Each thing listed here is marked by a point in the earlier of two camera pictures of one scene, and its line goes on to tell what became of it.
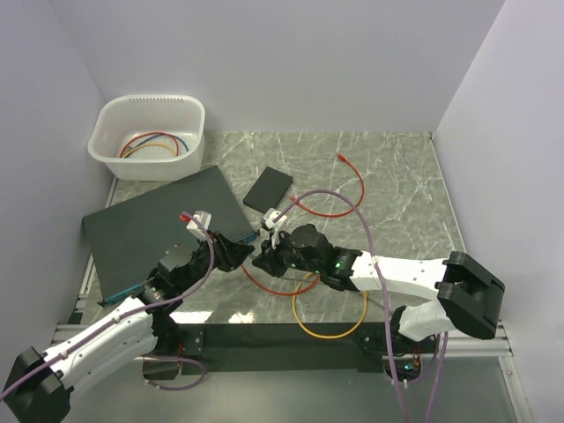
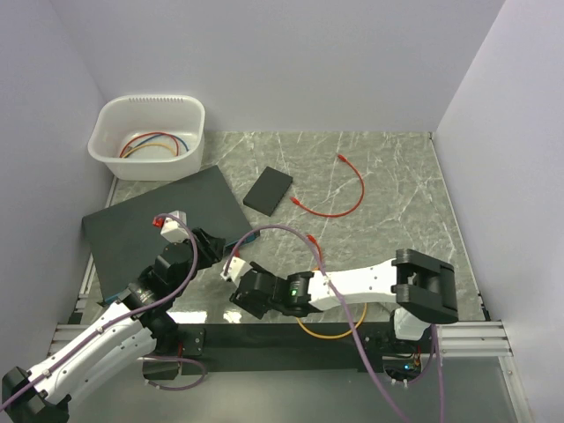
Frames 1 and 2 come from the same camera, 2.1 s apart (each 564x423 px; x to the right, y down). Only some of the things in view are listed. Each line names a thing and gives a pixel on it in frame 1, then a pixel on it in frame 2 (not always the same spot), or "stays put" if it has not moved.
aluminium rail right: (461, 345) stays put
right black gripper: (270, 263) → (253, 307)
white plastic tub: (150, 137) stays put
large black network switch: (124, 241) stays put
